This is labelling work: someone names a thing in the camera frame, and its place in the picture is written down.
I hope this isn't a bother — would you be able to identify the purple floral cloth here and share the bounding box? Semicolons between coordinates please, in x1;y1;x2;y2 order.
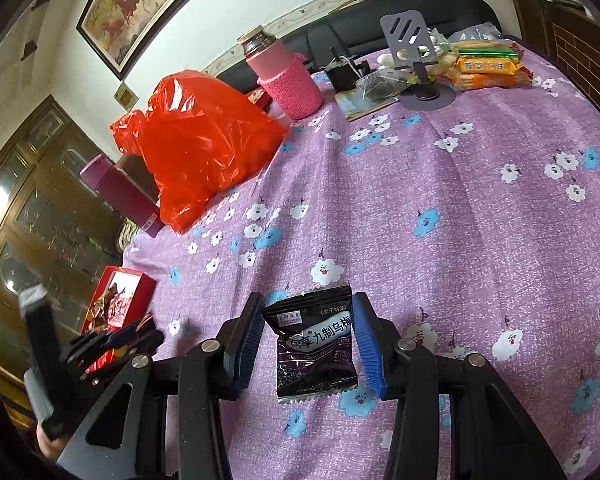
122;35;600;480

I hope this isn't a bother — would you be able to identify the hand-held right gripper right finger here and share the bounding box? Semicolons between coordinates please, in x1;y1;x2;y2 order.
351;291;568;480

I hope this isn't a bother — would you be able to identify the maroon box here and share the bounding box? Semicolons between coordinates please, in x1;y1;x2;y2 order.
79;152;166;238

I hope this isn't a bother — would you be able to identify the person's left hand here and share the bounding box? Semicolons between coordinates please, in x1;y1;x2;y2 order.
36;421;75;462

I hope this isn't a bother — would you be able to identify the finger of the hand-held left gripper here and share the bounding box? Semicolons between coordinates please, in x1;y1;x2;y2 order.
100;314;155;348
62;329;167;377

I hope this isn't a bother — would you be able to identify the green striped biscuit packet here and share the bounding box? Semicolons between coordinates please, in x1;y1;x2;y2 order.
450;40;522;59

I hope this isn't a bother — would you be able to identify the wooden glass cabinet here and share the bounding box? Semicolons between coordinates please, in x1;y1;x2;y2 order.
0;95;146;411

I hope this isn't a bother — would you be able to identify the black snack packet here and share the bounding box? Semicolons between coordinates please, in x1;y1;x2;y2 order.
262;284;358;402

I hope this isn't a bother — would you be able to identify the grey phone stand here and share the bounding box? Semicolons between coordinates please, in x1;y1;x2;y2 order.
379;10;457;110

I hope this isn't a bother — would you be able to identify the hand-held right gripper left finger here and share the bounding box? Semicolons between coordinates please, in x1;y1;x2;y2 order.
55;291;267;480

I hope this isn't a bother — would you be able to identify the clear plastic bag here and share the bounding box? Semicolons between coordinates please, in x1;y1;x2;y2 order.
447;21;504;44
356;69;402;104

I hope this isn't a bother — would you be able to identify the wooden furniture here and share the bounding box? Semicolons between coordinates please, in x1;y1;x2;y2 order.
500;0;600;131

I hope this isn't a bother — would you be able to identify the heap of wrapped snacks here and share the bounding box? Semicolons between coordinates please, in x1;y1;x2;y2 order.
82;284;133;337

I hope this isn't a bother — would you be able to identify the red plastic bag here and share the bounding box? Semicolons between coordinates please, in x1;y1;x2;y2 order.
110;71;287;235

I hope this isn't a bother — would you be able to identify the bag of white snacks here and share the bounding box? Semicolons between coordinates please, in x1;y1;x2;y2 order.
379;30;458;77

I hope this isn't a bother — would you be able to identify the small yellow wall picture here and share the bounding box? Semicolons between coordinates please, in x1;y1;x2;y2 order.
114;84;137;112

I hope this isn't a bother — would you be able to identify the pink sleeved thermos bottle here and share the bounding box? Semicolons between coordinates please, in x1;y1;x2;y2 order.
236;25;326;121

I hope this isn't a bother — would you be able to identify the worn book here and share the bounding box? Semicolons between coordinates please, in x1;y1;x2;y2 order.
335;87;400;122

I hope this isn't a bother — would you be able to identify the black device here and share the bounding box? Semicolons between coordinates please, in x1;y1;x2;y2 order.
326;47;372;94

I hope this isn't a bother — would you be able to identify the black sofa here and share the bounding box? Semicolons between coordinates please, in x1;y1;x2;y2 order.
215;0;498;97

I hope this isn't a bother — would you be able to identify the framed painting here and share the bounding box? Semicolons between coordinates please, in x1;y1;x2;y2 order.
76;0;241;81

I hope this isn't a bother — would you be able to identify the red gift box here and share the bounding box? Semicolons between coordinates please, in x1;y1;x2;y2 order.
80;266;158;376

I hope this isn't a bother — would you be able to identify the orange biscuit packet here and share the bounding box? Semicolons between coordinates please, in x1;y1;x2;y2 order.
452;72;532;92
452;55;522;78

